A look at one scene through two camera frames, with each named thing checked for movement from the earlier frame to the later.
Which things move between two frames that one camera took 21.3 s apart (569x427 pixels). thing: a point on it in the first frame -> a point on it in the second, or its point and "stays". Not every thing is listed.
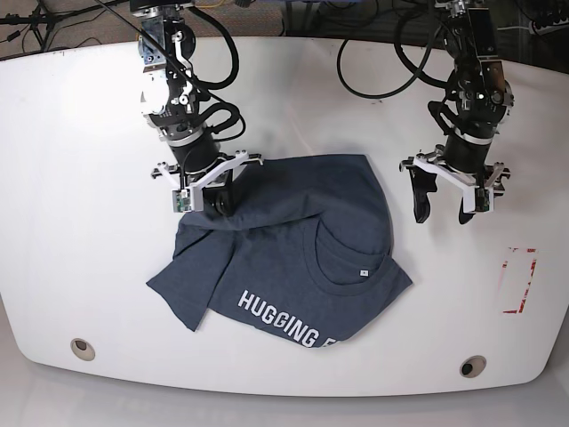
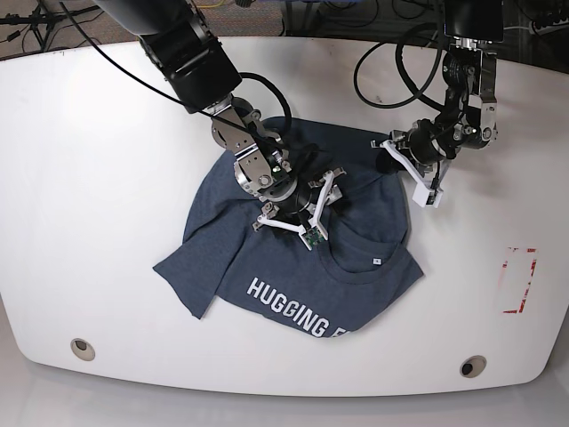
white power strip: [533, 28] stays
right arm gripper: [198, 161] -> [301, 211]
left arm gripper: [460, 158] -> [423, 148]
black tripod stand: [44, 24] stays
